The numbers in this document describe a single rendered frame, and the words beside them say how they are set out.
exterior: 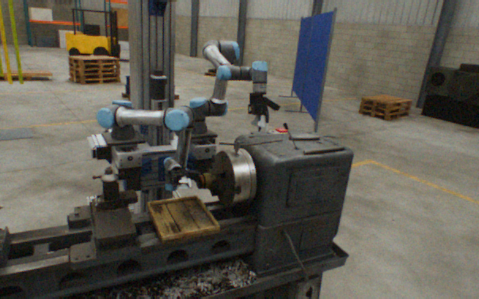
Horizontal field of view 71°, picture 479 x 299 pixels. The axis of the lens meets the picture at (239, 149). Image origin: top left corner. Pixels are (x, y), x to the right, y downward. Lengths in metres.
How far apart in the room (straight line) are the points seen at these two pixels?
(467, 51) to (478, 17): 0.87
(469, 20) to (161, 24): 10.28
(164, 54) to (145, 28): 0.20
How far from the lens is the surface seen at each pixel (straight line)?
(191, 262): 1.85
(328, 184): 1.99
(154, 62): 2.33
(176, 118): 1.83
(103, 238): 1.60
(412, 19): 12.47
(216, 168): 1.82
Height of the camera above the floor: 1.86
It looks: 20 degrees down
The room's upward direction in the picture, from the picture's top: 5 degrees clockwise
